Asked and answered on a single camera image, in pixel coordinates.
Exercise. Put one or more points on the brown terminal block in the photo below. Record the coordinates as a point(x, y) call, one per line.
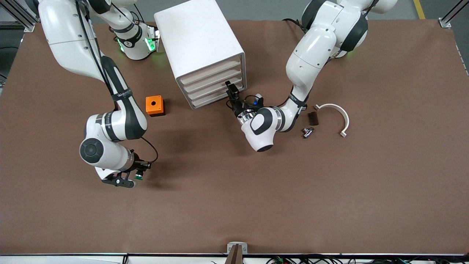
point(314, 118)

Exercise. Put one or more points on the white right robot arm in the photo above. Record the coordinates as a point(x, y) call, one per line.
point(69, 36)

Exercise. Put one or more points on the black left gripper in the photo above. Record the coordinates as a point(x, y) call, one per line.
point(237, 107)

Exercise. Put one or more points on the aluminium frame post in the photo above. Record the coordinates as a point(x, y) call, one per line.
point(445, 22)
point(30, 27)

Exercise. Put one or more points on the white curved plastic bracket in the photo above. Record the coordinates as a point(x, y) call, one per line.
point(345, 119)

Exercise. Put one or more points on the silver metal connector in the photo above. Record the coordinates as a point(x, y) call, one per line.
point(308, 132)

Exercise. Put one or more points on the dark camera mount strut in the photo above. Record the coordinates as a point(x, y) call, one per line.
point(234, 258)

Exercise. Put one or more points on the green push button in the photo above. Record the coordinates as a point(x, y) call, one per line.
point(139, 176)

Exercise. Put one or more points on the brown table mat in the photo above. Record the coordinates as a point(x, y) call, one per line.
point(234, 190)

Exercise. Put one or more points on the orange button enclosure box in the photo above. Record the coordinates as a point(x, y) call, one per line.
point(153, 104)

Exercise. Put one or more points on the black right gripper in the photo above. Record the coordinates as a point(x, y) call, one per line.
point(137, 164)

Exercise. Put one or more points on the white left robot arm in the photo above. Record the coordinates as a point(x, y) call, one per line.
point(311, 55)

